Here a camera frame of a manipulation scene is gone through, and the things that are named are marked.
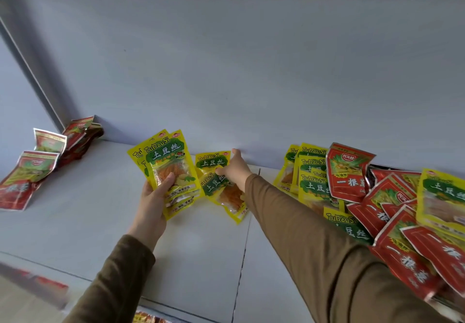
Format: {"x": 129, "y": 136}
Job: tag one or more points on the person's right hand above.
{"x": 238, "y": 174}

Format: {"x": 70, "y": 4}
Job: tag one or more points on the person's left hand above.
{"x": 152, "y": 217}

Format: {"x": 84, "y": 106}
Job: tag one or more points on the yellow green snack packet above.
{"x": 209, "y": 161}
{"x": 232, "y": 199}
{"x": 170, "y": 152}
{"x": 181, "y": 208}
{"x": 136, "y": 154}

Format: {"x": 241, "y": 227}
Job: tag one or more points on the white metal shelf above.
{"x": 109, "y": 224}

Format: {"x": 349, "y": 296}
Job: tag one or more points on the pile of yellow snack packets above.
{"x": 312, "y": 184}

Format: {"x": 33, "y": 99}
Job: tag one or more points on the row of orange noodle snacks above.
{"x": 150, "y": 317}

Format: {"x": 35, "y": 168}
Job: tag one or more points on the red foil snack packet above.
{"x": 51, "y": 141}
{"x": 21, "y": 188}
{"x": 74, "y": 130}

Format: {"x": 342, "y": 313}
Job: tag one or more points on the person's left forearm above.
{"x": 109, "y": 290}

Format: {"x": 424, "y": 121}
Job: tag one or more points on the person's right forearm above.
{"x": 327, "y": 261}

